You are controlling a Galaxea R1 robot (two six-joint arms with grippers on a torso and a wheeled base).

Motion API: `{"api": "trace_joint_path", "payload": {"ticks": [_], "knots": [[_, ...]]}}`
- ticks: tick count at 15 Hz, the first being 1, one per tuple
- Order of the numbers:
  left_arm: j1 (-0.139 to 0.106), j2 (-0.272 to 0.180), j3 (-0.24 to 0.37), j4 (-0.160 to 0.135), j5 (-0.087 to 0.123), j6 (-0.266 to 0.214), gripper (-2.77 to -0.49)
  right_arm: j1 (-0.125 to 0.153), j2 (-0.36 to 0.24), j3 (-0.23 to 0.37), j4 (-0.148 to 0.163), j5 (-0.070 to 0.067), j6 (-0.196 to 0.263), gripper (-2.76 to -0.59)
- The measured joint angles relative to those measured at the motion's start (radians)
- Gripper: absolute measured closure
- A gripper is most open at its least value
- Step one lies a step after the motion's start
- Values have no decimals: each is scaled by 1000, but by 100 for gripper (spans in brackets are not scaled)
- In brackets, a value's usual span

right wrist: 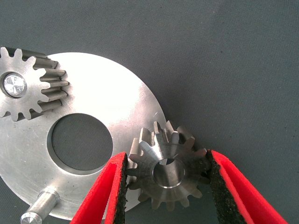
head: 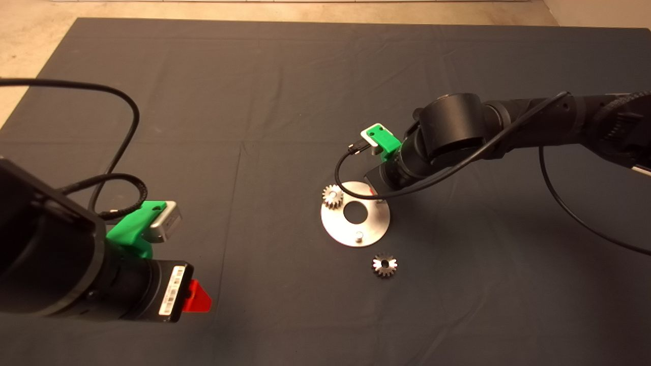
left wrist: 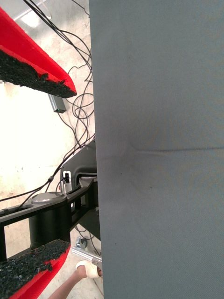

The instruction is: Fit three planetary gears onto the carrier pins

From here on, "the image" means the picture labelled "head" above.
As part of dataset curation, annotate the green right camera mount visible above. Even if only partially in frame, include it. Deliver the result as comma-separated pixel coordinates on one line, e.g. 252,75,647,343
367,125,402,162

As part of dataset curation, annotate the dark grey table cloth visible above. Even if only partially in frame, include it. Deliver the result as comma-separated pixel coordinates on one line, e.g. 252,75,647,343
0,19,651,366

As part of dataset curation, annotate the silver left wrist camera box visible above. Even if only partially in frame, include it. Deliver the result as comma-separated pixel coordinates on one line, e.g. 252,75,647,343
147,201,182,243

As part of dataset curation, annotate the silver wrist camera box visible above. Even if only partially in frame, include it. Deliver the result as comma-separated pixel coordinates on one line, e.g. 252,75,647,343
147,201,182,243
361,124,384,156

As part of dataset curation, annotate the bright steel planetary gear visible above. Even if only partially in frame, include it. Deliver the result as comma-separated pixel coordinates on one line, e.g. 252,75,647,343
322,185,345,209

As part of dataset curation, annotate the green left camera mount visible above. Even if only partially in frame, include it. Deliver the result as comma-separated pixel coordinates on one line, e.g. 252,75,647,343
106,200,167,259

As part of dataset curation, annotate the braided black left arm cable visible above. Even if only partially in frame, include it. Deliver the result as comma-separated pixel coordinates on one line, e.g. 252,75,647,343
58,173,148,220

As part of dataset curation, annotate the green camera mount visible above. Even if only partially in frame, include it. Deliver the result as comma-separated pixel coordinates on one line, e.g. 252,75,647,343
367,125,402,162
106,200,167,259

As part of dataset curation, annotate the dark steel planetary gear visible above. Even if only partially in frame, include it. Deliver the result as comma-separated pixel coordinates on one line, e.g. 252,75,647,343
372,253,399,278

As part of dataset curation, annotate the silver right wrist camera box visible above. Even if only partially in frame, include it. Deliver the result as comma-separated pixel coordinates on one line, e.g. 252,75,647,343
361,124,384,156

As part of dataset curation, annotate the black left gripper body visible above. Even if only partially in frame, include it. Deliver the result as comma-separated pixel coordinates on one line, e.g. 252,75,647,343
104,257,195,323

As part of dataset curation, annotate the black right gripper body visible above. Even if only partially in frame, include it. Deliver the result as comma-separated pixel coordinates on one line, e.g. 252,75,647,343
364,152,419,200

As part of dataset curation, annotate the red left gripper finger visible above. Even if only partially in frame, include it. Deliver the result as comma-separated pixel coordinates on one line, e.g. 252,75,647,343
183,280,213,313

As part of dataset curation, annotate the smooth black left camera cable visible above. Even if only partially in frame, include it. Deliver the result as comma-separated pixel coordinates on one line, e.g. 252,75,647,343
0,78,140,214

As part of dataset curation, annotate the round metal carrier plate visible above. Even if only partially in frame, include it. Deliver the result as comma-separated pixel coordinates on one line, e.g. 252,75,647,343
320,181,391,248

